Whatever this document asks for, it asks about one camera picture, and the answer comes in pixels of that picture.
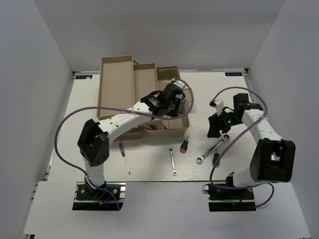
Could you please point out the stubby green orange screwdriver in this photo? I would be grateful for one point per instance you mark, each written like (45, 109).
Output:
(184, 145)

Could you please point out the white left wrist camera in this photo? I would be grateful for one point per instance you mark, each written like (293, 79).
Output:
(180, 83)

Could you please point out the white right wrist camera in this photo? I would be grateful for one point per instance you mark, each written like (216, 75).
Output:
(218, 105)

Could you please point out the large silver ratchet wrench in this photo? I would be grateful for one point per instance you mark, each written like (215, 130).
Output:
(222, 140)

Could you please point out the small silver ratchet wrench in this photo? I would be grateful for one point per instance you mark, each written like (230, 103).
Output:
(174, 172)

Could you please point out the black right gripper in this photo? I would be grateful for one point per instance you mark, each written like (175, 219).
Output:
(216, 125)

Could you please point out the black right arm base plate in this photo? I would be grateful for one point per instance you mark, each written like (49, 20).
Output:
(221, 200)

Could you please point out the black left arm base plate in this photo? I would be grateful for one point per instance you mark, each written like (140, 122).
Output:
(86, 199)

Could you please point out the beige toolbox with clear lid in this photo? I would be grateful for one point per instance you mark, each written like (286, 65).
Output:
(123, 82)

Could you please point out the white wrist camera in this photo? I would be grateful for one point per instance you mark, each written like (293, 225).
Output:
(218, 105)
(180, 83)

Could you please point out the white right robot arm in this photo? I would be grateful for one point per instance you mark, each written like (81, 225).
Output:
(273, 158)

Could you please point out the blue red handled screwdriver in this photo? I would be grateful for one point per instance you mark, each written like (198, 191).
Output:
(122, 151)

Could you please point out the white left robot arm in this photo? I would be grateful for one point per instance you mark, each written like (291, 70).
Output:
(95, 138)

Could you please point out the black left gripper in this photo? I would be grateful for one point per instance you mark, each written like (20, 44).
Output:
(175, 112)

